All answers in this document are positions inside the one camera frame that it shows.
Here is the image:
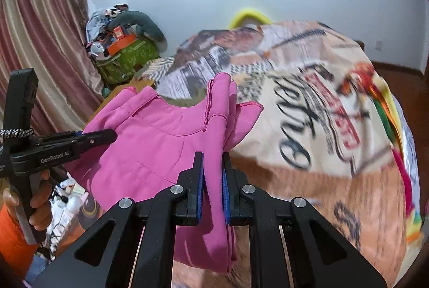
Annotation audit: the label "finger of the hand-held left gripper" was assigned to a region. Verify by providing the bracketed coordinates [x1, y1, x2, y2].
[35, 131, 83, 145]
[38, 128, 119, 152]

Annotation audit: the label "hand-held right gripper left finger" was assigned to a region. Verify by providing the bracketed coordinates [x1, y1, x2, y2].
[32, 151, 205, 288]

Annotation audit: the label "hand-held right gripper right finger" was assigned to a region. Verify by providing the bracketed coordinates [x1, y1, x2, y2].
[222, 152, 388, 288]

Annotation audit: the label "pink pants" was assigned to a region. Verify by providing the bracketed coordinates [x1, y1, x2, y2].
[64, 72, 264, 275]

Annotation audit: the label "person's left hand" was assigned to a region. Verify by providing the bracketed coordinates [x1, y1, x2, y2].
[3, 171, 52, 232]

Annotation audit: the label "pile of small household items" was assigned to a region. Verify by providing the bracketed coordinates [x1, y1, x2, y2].
[47, 172, 92, 258]

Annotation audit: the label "pink striped curtain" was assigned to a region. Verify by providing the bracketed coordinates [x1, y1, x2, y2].
[0, 0, 105, 138]

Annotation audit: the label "green patterned bag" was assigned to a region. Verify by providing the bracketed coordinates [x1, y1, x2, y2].
[95, 38, 161, 86]

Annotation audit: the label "orange box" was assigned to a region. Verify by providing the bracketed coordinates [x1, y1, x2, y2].
[107, 34, 138, 56]

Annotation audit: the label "pile of bags and clothes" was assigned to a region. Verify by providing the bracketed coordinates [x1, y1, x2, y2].
[85, 5, 130, 57]

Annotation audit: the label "printed blanket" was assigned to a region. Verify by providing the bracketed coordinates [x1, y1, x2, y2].
[136, 20, 419, 288]

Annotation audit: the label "grey neck pillow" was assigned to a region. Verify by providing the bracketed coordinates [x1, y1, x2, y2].
[112, 11, 168, 52]

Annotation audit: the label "yellow foam hoop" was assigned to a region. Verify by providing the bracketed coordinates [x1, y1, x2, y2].
[229, 8, 273, 29]

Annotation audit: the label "rainbow striped blanket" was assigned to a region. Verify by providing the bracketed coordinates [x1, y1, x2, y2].
[367, 73, 423, 246]

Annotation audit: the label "wooden baseboard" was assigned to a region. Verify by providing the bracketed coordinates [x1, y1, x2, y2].
[371, 61, 425, 77]

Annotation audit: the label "black white braided cord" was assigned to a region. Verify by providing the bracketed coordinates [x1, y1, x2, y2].
[0, 128, 34, 138]

